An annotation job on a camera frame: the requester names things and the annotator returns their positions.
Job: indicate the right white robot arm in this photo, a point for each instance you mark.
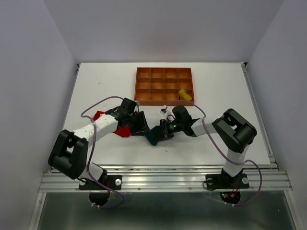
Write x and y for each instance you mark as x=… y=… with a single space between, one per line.
x=234 y=130

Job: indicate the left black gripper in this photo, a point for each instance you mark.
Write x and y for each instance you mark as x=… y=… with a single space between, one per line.
x=142 y=125

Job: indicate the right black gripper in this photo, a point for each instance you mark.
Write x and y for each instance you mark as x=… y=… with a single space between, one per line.
x=164 y=124

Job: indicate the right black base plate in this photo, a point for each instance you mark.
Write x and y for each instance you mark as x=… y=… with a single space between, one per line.
x=224 y=181

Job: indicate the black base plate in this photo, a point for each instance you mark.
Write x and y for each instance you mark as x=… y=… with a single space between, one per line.
x=111 y=181
x=224 y=181

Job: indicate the yellow bear sock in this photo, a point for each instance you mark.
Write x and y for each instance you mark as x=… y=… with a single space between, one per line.
x=183 y=95

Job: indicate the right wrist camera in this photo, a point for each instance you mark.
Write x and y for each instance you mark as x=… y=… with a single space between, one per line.
x=164 y=111

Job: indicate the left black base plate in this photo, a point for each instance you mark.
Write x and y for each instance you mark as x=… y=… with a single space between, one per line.
x=111 y=181

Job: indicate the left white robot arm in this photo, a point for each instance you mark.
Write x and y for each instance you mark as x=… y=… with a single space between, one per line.
x=73 y=150

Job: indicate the red sock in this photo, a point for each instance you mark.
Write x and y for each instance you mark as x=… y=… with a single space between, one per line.
x=123 y=132

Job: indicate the aluminium mounting rail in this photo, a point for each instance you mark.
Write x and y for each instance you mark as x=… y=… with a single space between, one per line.
x=182 y=178

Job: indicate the orange compartment tray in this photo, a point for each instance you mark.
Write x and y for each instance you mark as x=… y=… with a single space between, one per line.
x=156 y=86

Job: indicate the teal sock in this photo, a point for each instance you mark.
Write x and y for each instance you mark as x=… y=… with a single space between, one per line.
x=153 y=136

